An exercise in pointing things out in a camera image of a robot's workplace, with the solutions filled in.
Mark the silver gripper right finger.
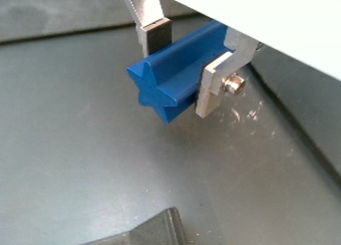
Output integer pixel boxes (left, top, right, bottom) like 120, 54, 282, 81
195, 28, 258, 118

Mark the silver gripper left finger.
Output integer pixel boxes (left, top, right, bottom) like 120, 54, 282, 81
124, 0, 171, 56

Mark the blue star prism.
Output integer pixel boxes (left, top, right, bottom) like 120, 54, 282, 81
127, 21, 227, 123

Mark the black curved fixture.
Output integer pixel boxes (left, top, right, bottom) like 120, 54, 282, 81
81, 207, 186, 245

